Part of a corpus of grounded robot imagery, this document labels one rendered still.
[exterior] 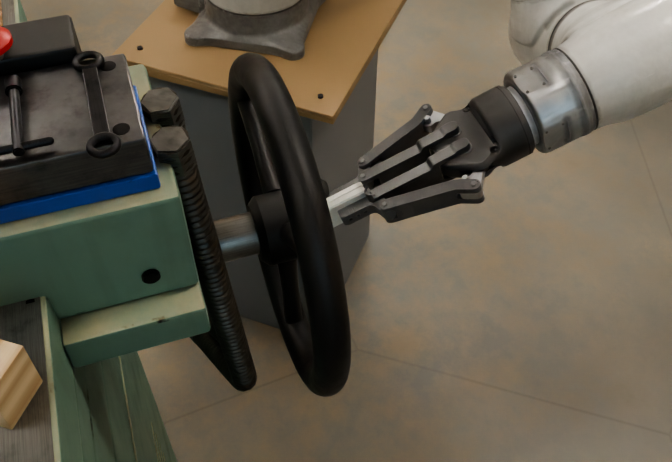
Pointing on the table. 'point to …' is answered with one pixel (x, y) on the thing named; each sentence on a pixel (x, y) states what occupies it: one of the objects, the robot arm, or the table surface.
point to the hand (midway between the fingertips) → (336, 209)
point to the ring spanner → (96, 106)
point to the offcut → (15, 382)
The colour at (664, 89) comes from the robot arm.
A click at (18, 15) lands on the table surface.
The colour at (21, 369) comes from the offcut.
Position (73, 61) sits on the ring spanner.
